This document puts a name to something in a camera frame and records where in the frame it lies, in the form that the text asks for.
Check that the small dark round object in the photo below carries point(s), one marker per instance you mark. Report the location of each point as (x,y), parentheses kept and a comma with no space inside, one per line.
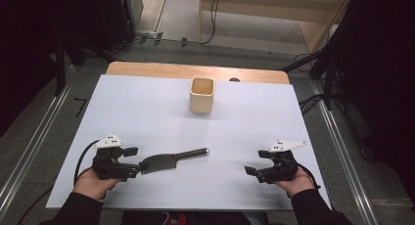
(234,79)

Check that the black cabinet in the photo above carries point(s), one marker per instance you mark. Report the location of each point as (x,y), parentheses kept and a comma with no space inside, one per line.
(115,16)

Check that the black spatula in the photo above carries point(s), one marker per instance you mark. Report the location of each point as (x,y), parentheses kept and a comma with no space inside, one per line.
(160,163)

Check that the aluminium floor rail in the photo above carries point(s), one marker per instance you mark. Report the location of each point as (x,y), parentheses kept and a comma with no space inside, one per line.
(342,150)
(36,137)

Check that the person's right hand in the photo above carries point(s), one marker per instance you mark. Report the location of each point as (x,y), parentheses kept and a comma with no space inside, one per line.
(298,184)

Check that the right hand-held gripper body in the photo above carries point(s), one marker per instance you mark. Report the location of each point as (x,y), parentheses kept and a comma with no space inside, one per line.
(284,168)

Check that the person's lap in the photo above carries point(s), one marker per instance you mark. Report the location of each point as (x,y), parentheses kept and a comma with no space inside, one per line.
(202,218)

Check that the cream square cup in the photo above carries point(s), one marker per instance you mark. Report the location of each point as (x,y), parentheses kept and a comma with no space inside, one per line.
(202,102)

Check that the person's left hand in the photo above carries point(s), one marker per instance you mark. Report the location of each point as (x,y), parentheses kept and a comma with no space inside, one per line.
(91,186)

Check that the dark curtain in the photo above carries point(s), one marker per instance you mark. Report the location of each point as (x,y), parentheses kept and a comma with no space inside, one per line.
(385,71)
(26,55)

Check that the white table mat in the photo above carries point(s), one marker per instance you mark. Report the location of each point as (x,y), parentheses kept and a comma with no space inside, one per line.
(202,133)

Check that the light wooden shelf unit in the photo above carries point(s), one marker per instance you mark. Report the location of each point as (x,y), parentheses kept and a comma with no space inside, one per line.
(261,3)

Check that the black metal stand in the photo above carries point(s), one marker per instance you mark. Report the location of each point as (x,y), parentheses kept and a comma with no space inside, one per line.
(60,65)
(329,75)

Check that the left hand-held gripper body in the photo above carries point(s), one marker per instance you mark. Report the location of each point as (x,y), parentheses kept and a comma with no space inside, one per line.
(106,164)

